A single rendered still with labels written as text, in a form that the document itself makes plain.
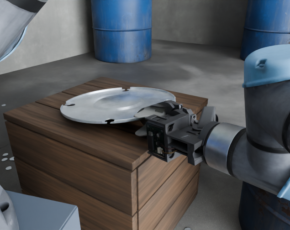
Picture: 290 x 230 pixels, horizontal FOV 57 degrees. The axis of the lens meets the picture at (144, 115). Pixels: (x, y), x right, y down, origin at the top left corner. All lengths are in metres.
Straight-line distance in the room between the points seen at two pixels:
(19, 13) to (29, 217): 0.18
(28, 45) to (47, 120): 1.99
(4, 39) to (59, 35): 2.56
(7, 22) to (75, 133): 0.37
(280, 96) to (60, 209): 0.23
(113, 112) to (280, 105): 0.42
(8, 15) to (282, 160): 0.32
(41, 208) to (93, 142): 0.30
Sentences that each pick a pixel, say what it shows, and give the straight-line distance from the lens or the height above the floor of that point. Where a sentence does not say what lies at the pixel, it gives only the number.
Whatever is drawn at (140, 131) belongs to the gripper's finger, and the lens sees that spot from 0.55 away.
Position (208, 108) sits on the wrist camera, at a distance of 0.55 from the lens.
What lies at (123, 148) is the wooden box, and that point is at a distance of 0.53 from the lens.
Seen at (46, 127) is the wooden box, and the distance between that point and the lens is 0.65.
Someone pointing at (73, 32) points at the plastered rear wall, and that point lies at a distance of 2.97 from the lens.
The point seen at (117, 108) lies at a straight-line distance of 0.64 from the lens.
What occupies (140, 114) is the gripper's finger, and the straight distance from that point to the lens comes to 0.53.
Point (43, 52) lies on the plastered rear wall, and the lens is 2.74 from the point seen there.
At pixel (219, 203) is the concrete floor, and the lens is 0.96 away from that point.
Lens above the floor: 0.63
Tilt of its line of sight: 25 degrees down
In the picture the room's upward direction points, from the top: straight up
